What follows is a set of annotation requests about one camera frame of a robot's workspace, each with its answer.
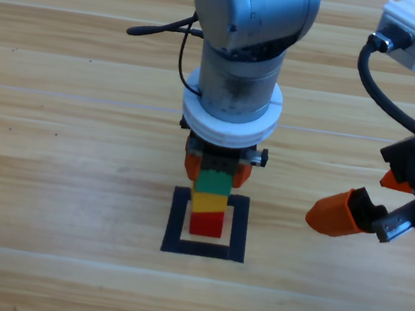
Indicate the yellow wooden cube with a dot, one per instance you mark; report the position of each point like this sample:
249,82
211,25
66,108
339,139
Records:
206,202

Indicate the black tape square outline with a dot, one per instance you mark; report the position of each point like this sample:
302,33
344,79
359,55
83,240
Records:
175,220

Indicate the red wooden cube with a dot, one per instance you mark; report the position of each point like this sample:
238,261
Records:
205,225

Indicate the green wooden cube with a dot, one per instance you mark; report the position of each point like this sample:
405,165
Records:
213,183

